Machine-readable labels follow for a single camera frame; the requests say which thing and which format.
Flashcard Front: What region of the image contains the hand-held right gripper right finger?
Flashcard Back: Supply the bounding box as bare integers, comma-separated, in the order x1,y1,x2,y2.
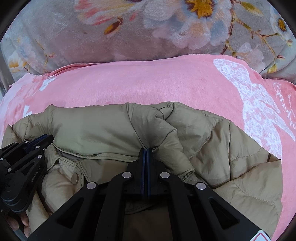
147,148,263,241

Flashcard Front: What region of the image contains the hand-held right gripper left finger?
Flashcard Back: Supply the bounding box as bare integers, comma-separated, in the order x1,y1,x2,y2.
28,148,147,241

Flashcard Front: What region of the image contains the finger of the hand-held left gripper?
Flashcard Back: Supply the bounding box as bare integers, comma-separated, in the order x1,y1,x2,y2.
0,144,51,175
0,134,54,158

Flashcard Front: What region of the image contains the khaki quilted jacket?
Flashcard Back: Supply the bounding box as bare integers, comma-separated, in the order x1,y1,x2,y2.
0,101,284,241

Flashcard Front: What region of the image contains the person's left hand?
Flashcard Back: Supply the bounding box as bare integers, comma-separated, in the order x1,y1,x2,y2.
6,212,30,239

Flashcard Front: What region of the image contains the pink printed blanket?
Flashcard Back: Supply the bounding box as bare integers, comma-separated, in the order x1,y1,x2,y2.
0,54,296,241

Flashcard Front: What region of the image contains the grey floral blanket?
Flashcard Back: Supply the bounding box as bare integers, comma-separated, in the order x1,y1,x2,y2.
0,0,296,82

